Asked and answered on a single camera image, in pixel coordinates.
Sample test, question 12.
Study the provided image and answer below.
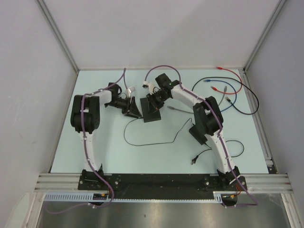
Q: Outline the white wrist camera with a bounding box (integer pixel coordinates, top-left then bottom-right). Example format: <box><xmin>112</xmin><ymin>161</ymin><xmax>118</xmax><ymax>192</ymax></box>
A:
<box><xmin>143</xmin><ymin>81</ymin><xmax>155</xmax><ymax>94</ymax></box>
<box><xmin>125</xmin><ymin>86</ymin><xmax>136</xmax><ymax>97</ymax></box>

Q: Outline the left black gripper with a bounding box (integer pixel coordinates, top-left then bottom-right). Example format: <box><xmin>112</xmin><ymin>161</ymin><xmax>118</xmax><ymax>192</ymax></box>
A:
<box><xmin>105</xmin><ymin>96</ymin><xmax>141</xmax><ymax>119</ymax></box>

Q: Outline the black power adapter brick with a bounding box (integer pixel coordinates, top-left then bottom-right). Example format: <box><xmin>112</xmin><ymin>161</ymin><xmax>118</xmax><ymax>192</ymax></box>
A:
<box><xmin>189</xmin><ymin>126</ymin><xmax>207</xmax><ymax>145</ymax></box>

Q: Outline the black ethernet cable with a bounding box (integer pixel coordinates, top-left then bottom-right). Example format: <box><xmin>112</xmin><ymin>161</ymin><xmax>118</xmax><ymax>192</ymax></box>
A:
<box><xmin>191</xmin><ymin>77</ymin><xmax>259</xmax><ymax>116</ymax></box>

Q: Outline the blue ethernet cable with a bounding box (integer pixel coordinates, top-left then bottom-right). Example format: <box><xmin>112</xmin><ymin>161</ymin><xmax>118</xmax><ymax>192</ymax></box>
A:
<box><xmin>204</xmin><ymin>78</ymin><xmax>238</xmax><ymax>112</ymax></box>

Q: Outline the black network switch box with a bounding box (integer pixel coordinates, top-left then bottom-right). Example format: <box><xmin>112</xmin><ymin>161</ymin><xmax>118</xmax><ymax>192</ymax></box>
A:
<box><xmin>140</xmin><ymin>98</ymin><xmax>161</xmax><ymax>123</ymax></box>

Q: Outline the right aluminium side rail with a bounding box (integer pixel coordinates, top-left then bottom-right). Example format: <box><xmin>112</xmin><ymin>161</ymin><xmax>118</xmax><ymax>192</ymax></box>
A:
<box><xmin>238</xmin><ymin>69</ymin><xmax>278</xmax><ymax>174</ymax></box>

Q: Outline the grey ethernet cable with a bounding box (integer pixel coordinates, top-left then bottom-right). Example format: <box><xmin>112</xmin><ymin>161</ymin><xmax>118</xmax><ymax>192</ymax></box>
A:
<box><xmin>167</xmin><ymin>85</ymin><xmax>229</xmax><ymax>112</ymax></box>

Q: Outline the grey slotted cable duct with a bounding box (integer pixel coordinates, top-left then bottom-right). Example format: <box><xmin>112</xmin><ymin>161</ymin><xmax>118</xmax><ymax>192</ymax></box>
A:
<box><xmin>44</xmin><ymin>192</ymin><xmax>222</xmax><ymax>203</ymax></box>

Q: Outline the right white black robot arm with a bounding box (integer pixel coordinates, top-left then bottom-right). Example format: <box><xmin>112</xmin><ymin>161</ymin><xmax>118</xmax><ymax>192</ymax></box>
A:
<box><xmin>143</xmin><ymin>74</ymin><xmax>240</xmax><ymax>190</ymax></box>

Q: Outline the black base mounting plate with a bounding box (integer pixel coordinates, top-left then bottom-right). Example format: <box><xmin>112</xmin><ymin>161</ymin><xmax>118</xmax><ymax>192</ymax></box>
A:
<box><xmin>78</xmin><ymin>173</ymin><xmax>247</xmax><ymax>200</ymax></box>

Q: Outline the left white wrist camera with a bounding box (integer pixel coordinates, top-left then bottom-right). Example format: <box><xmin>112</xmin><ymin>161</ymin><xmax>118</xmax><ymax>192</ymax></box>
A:
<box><xmin>125</xmin><ymin>86</ymin><xmax>136</xmax><ymax>97</ymax></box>

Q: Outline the thin black switch cable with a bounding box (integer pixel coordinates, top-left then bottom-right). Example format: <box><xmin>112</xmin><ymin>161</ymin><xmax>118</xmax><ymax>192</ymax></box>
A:
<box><xmin>123</xmin><ymin>118</ymin><xmax>195</xmax><ymax>146</ymax></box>

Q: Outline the red ethernet cable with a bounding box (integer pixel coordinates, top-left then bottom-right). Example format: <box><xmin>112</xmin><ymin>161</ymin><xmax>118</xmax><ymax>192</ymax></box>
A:
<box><xmin>210</xmin><ymin>66</ymin><xmax>244</xmax><ymax>95</ymax></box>

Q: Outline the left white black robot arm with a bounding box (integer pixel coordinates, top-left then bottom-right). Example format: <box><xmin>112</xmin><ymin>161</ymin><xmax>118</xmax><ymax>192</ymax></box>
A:
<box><xmin>70</xmin><ymin>83</ymin><xmax>142</xmax><ymax>190</ymax></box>

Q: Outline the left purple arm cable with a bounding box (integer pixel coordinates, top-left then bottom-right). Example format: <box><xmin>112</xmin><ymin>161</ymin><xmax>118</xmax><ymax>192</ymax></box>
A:
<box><xmin>44</xmin><ymin>68</ymin><xmax>129</xmax><ymax>214</ymax></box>

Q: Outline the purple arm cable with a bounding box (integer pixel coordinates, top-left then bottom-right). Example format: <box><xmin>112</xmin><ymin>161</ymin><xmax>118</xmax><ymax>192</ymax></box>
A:
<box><xmin>144</xmin><ymin>64</ymin><xmax>259</xmax><ymax>208</ymax></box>
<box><xmin>44</xmin><ymin>68</ymin><xmax>129</xmax><ymax>214</ymax></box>

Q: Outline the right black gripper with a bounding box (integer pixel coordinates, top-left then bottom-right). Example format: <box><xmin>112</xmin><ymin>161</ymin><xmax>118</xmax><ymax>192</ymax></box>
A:
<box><xmin>146</xmin><ymin>92</ymin><xmax>169</xmax><ymax>115</ymax></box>

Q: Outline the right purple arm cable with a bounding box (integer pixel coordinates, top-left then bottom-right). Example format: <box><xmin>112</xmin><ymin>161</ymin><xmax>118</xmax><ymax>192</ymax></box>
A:
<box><xmin>144</xmin><ymin>64</ymin><xmax>259</xmax><ymax>208</ymax></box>

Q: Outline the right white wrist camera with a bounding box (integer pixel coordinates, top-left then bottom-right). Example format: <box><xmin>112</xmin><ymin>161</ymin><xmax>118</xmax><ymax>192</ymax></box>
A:
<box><xmin>143</xmin><ymin>81</ymin><xmax>155</xmax><ymax>94</ymax></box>

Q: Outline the aluminium front frame rail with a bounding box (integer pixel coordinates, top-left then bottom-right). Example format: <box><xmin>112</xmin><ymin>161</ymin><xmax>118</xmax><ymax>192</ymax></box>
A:
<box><xmin>34</xmin><ymin>173</ymin><xmax>293</xmax><ymax>194</ymax></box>

